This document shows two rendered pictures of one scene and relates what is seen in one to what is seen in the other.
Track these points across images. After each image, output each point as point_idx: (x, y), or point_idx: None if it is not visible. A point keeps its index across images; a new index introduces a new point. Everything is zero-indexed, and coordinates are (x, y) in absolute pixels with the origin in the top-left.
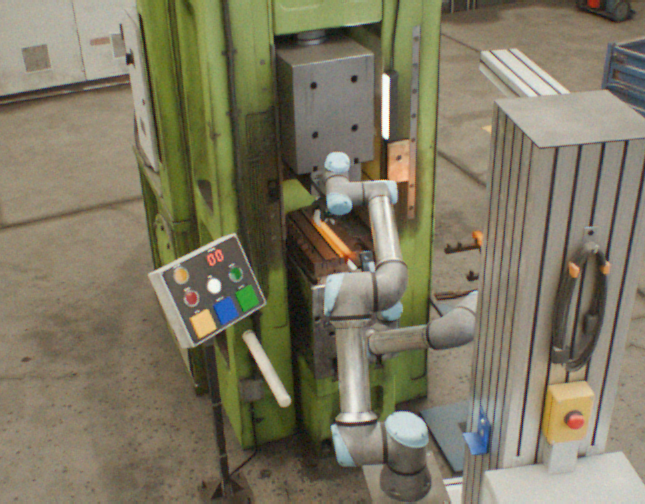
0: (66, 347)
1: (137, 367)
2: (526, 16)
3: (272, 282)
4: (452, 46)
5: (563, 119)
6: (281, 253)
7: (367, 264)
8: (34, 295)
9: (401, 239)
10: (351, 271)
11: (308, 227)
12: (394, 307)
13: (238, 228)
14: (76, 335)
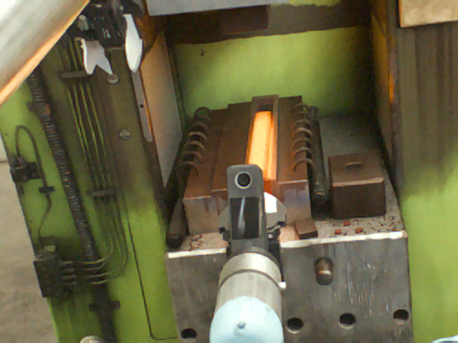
0: None
1: None
2: None
3: (135, 237)
4: None
5: None
6: (148, 173)
7: (241, 201)
8: (22, 238)
9: (448, 176)
10: (221, 219)
11: (239, 129)
12: (242, 338)
13: (29, 99)
14: (26, 302)
